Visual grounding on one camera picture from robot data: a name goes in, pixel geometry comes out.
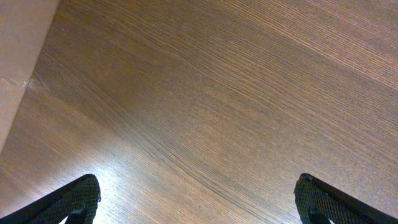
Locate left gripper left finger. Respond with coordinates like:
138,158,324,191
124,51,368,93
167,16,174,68
1,174,101,224

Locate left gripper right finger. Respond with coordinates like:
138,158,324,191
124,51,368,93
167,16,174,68
294,173,397,224

